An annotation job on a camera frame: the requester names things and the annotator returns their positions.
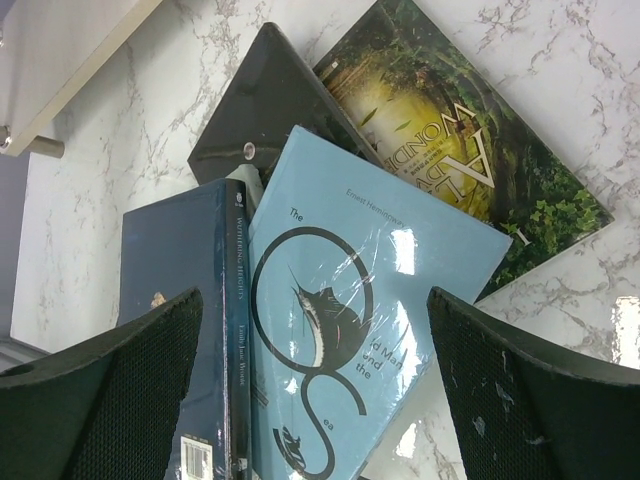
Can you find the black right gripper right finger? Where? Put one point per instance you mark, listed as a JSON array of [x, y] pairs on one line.
[[526, 408]]

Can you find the white two-tier shelf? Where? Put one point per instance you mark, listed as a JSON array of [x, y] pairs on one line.
[[49, 51]]

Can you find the black folder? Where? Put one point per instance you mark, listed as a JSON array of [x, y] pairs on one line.
[[273, 90]]

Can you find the dark blue Wuthering Heights book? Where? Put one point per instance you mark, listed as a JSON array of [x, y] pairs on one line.
[[198, 239]]

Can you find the green forest Alice book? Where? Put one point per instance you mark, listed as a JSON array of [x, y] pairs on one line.
[[436, 123]]

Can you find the light blue Hemingway book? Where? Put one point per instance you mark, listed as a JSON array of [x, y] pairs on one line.
[[343, 257]]

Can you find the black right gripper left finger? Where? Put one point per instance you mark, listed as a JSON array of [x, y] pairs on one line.
[[106, 408]]

